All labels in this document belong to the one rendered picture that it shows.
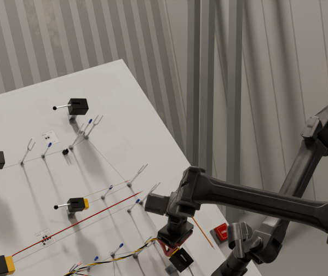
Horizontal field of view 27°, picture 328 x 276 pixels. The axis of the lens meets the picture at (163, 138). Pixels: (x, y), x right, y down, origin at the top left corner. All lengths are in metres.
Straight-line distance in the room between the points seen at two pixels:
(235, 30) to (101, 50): 1.07
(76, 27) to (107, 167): 2.56
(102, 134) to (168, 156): 0.25
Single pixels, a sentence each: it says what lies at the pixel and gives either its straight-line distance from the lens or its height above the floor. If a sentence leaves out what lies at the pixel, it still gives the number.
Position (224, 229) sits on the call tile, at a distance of 2.32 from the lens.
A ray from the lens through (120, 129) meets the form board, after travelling 2.37.
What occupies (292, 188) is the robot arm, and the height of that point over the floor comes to 1.35.
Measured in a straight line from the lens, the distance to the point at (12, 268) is 1.93.
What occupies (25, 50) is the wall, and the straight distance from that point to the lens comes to 4.48.
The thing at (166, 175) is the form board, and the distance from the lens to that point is 2.35.
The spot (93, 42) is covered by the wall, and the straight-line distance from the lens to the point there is 4.83.
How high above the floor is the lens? 2.03
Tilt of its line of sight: 15 degrees down
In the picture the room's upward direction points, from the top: 10 degrees counter-clockwise
